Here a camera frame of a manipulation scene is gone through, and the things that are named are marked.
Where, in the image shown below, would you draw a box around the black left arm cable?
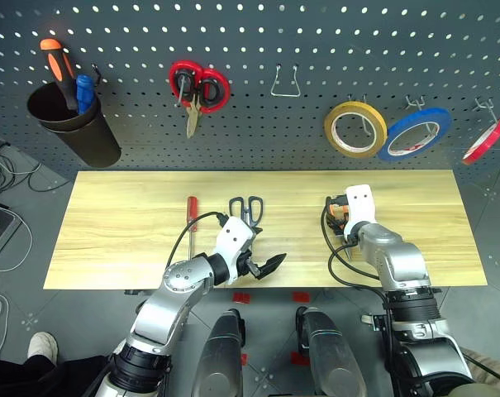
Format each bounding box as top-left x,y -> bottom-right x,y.
164,211 -> 231,268

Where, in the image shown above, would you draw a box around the silver double prong hook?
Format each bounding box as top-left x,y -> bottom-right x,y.
403,95 -> 440,138
346,93 -> 378,138
473,97 -> 500,141

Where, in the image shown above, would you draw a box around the red handled screwdriver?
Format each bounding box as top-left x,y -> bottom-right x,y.
185,195 -> 200,262

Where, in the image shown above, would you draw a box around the black handled scissors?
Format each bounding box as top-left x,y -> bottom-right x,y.
227,195 -> 264,239

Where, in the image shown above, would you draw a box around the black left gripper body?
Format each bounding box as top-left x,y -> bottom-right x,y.
234,243 -> 263,280

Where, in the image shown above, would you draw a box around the blue handled screwdriver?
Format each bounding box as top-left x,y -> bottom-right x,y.
75,74 -> 96,117

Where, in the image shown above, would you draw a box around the orange and black screwdriver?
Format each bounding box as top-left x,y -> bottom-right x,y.
39,38 -> 79,112

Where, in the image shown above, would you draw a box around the white shoe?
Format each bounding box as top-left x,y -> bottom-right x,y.
26,331 -> 60,366

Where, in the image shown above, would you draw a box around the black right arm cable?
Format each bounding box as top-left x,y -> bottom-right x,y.
320,197 -> 397,373

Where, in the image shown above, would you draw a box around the silver wire loop hook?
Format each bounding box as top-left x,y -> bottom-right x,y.
269,62 -> 302,98

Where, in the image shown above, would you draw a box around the blue tape roll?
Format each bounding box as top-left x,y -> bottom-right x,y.
376,107 -> 454,163

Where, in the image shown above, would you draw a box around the red handled scissors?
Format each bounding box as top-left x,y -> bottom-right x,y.
168,60 -> 232,140

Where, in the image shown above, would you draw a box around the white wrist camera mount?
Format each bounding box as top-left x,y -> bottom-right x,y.
211,215 -> 257,287
342,184 -> 378,240

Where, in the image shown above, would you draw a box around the black floor cable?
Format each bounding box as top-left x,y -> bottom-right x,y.
0,139 -> 71,196

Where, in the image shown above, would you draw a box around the silver single pegboard hook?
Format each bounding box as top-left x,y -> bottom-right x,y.
174,75 -> 187,108

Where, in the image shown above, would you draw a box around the dark grey perforated pegboard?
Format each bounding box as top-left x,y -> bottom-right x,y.
0,0 -> 500,188

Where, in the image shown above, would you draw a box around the orange and black pliers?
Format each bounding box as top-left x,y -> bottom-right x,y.
326,203 -> 355,263

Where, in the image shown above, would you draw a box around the dark grey rounded shape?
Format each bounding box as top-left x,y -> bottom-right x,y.
190,307 -> 248,397
295,305 -> 369,397

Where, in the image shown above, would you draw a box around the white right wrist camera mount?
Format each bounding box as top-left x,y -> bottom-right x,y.
342,184 -> 378,240

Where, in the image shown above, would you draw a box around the black trouser leg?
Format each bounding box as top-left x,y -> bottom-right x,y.
0,354 -> 111,397

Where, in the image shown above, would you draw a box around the yellow tape roll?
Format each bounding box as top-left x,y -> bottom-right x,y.
323,100 -> 388,160

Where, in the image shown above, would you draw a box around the black cup holder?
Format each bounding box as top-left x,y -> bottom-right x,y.
26,81 -> 123,170

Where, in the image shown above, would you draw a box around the red tape roll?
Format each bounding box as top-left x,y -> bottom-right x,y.
461,117 -> 500,166

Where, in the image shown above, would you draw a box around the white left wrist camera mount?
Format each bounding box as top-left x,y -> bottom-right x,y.
211,215 -> 257,287

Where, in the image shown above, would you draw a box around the khaki trouser leg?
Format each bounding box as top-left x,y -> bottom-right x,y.
450,346 -> 500,397

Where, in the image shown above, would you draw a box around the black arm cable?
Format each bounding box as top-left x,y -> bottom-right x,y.
164,211 -> 231,268
320,197 -> 397,373

